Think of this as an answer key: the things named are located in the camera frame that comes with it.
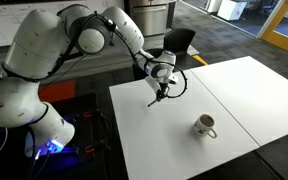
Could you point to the orange floor mat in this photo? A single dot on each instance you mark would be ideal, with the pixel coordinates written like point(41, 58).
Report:
point(57, 91)

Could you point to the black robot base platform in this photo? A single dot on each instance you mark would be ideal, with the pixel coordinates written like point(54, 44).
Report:
point(80, 133)

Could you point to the black metal stand bar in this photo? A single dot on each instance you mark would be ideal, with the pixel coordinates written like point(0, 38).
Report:
point(75, 55)

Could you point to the white mug with red print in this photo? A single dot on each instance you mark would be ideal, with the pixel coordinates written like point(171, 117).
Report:
point(202, 128)

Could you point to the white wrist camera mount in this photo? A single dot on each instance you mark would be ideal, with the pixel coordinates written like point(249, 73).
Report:
point(152, 85)

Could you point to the black chair with metal legs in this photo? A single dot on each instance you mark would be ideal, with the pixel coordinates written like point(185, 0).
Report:
point(179, 40)

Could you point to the small white storage box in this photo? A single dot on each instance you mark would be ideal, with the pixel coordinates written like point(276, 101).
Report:
point(214, 5)

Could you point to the large white storage box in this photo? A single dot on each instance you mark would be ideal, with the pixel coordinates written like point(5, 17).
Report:
point(232, 10)

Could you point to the yellow floor tape strip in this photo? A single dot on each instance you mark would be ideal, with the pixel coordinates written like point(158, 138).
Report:
point(200, 60)

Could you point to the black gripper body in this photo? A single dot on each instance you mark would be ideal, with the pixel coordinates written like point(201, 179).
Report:
point(164, 88)

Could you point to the black marker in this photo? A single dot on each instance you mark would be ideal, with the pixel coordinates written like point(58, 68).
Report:
point(152, 103)

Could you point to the orange door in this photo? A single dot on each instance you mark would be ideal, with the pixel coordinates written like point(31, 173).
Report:
point(270, 35)

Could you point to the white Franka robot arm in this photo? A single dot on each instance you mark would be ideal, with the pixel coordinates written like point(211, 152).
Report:
point(34, 43)

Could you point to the stainless steel refrigerator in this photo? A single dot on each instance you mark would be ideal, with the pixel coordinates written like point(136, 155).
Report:
point(150, 16)

